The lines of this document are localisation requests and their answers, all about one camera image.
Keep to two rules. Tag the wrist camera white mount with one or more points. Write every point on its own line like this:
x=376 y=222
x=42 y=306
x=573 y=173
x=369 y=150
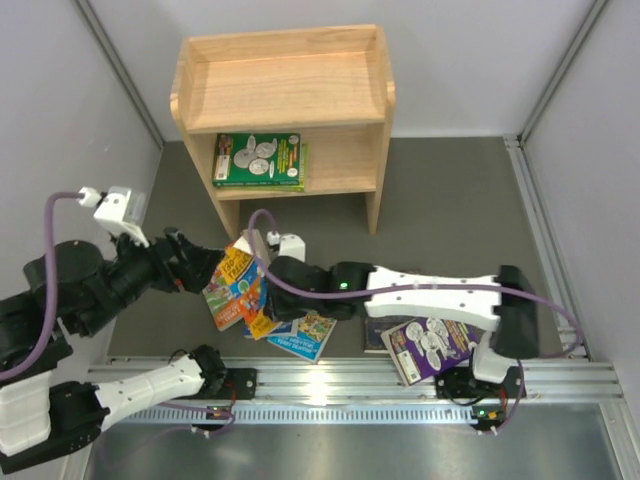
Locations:
x=118 y=210
x=287 y=244

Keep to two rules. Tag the dark green 104-Storey Treehouse book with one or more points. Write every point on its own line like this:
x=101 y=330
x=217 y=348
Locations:
x=257 y=160

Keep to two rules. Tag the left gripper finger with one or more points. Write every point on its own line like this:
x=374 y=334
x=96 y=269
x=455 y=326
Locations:
x=194 y=280
x=198 y=257

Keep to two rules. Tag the dark sunset cover book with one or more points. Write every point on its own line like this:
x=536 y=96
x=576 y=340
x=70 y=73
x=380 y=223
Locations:
x=374 y=328

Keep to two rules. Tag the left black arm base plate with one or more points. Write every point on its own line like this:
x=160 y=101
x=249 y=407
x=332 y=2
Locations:
x=239 y=384

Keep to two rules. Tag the aluminium mounting rail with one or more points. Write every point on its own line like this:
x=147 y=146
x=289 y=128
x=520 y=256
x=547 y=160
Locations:
x=375 y=380

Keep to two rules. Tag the yellow 130-Storey Treehouse book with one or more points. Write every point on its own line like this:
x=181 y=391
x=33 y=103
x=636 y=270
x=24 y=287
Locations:
x=253 y=302

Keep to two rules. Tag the blue 91-Storey Treehouse book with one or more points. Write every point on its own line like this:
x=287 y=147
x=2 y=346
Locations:
x=283 y=329

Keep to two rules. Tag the purple Treehouse book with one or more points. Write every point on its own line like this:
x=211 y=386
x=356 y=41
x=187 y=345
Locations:
x=422 y=348

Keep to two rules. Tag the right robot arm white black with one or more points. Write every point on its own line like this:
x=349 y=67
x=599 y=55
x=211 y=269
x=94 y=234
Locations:
x=503 y=305

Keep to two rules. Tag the wooden two-tier bookshelf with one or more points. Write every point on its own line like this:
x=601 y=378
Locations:
x=334 y=85

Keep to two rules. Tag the blue 26-Storey Treehouse book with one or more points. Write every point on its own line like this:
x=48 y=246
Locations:
x=308 y=343

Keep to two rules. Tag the orange 78-Storey Treehouse book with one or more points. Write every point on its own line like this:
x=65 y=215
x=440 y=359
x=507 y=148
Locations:
x=233 y=278

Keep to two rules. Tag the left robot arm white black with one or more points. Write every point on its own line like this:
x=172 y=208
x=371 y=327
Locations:
x=74 y=291

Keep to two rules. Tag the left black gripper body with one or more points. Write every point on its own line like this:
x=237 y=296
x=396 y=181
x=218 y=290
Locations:
x=165 y=272

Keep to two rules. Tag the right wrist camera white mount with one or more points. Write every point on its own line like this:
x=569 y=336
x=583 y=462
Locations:
x=287 y=244

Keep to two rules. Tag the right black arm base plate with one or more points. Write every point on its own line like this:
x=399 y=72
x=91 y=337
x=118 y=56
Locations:
x=459 y=386

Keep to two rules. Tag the lime green 65-Storey Treehouse book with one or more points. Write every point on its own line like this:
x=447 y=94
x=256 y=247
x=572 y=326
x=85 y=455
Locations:
x=303 y=167

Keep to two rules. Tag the slotted grey cable duct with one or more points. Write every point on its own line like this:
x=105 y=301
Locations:
x=256 y=414

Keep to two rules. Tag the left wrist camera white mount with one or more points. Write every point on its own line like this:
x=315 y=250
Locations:
x=118 y=210

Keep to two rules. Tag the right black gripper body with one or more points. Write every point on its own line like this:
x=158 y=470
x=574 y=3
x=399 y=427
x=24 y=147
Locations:
x=286 y=309

